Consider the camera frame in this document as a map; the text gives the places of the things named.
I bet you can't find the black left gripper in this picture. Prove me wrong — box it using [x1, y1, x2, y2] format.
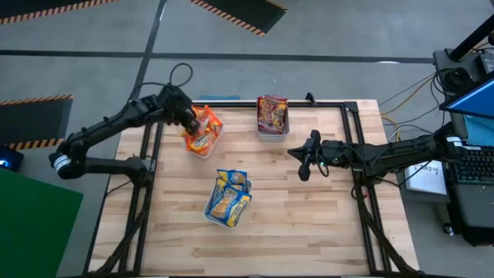
[159, 84, 201, 136]

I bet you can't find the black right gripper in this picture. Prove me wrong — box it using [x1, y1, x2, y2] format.
[287, 129, 351, 183]

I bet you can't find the white plastic storage bin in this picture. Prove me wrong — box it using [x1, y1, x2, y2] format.
[201, 175, 254, 229]
[255, 96, 291, 143]

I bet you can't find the translucent plastic storage bin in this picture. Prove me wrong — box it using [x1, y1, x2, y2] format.
[181, 110, 225, 161]

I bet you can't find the black hazard-striped mat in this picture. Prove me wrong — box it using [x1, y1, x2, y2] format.
[0, 94, 74, 151]
[0, 0, 119, 26]
[188, 0, 289, 38]

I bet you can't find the white paper sheet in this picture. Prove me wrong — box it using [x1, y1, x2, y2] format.
[404, 161, 448, 196]

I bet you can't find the black laptop keyboard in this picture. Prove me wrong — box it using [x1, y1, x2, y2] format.
[442, 138, 494, 229]

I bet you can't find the grey equipment box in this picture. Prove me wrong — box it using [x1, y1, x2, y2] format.
[431, 48, 494, 97]

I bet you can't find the light blue sheet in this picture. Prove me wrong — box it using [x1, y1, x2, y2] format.
[462, 114, 494, 147]

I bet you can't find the monitor with blue screen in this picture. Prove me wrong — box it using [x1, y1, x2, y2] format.
[438, 75, 494, 121]

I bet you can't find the black device with blue light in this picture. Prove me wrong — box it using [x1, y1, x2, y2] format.
[0, 144, 25, 174]

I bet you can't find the green board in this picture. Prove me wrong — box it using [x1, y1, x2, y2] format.
[0, 166, 85, 278]

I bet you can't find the black stand pole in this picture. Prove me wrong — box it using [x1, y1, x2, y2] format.
[447, 15, 494, 63]

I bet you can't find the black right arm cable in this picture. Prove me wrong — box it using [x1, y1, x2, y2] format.
[314, 145, 332, 178]

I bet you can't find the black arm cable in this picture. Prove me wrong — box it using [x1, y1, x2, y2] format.
[130, 62, 194, 102]
[314, 145, 332, 178]

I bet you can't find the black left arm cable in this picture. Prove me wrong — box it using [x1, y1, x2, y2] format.
[130, 62, 194, 102]

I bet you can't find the black aluminium table frame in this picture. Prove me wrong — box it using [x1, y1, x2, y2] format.
[83, 91, 420, 278]

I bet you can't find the coiled black cable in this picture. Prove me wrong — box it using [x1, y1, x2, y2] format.
[435, 66, 475, 96]

